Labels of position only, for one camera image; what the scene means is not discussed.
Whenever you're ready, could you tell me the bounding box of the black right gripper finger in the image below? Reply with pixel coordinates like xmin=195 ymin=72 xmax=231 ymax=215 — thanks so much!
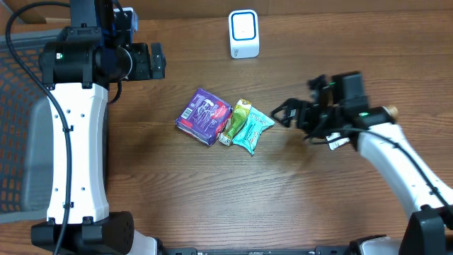
xmin=271 ymin=98 xmax=301 ymax=115
xmin=271 ymin=113 xmax=295 ymax=128

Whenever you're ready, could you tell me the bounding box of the teal snack packet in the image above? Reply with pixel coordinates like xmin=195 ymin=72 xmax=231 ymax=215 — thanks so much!
xmin=233 ymin=107 xmax=275 ymax=155

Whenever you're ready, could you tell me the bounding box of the white tube gold cap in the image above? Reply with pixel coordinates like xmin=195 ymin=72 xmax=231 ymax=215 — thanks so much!
xmin=325 ymin=106 xmax=398 ymax=150

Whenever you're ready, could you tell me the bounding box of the green yellow snack packet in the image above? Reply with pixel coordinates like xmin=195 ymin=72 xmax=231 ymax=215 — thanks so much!
xmin=219 ymin=98 xmax=252 ymax=146

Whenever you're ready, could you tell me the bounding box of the purple pad package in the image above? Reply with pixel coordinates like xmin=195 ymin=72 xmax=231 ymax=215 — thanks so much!
xmin=176 ymin=88 xmax=232 ymax=146

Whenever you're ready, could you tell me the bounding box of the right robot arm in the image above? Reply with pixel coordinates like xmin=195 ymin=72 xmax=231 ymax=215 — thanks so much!
xmin=270 ymin=72 xmax=452 ymax=254

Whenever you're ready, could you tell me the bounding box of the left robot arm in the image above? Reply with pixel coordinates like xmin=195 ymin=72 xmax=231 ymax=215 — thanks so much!
xmin=31 ymin=1 xmax=166 ymax=255

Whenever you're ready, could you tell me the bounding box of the white barcode scanner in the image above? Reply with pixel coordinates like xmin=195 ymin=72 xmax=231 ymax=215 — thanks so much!
xmin=228 ymin=9 xmax=260 ymax=59

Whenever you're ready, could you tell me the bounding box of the grey plastic basket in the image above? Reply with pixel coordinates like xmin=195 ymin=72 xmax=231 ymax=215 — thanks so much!
xmin=1 ymin=37 xmax=53 ymax=223

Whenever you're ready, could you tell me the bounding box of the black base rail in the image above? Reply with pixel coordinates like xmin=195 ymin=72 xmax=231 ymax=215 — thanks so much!
xmin=158 ymin=246 xmax=398 ymax=255

